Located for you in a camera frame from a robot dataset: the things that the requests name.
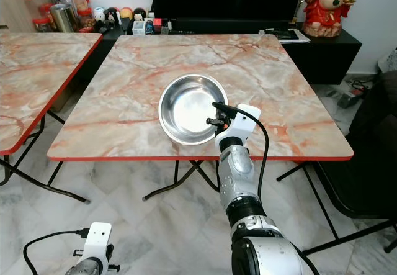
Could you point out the round stainless steel bowl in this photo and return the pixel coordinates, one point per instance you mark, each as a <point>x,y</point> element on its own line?
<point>186,107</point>

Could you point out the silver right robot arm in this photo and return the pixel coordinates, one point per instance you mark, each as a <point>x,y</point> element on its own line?
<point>239,175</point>

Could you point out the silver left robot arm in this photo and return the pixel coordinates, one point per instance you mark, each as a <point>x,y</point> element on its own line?
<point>90,269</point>

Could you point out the large marble pattern folding table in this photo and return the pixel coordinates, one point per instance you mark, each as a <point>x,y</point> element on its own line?
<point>130,101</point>

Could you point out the papers with black remote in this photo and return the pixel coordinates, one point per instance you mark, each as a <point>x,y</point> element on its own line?
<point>294,35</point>

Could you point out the small clear plastic box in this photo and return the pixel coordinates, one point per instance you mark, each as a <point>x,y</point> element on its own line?
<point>138,28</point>

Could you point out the yellow and black small figurine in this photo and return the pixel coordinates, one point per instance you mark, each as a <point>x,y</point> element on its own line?
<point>126,18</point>

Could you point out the dark upholstered chair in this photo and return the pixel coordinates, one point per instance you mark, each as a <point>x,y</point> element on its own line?
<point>369,163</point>

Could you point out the white small figurine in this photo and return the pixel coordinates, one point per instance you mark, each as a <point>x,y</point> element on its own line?
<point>99,16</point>

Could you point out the red laughing buddha statue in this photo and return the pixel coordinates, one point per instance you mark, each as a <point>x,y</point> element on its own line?
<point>330,8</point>

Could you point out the marble pattern red-edged side table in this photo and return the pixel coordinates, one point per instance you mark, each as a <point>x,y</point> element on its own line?
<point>37,82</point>

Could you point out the stainless steel canister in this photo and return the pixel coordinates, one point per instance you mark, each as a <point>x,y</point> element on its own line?
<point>63,18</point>

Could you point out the small red-lidded jar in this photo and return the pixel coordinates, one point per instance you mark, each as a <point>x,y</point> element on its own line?
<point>41,25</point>

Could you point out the light wooden cabinet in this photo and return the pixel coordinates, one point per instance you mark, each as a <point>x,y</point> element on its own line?
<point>15,5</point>

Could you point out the tall red-lidded clear jar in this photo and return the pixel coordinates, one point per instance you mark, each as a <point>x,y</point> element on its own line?
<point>33,5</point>

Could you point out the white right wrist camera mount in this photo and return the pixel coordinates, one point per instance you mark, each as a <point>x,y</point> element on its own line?
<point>242,121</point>

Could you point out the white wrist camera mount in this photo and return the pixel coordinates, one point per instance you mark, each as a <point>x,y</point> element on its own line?
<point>100,239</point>
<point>242,121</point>

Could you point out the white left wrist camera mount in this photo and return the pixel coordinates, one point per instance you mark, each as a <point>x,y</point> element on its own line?
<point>100,239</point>

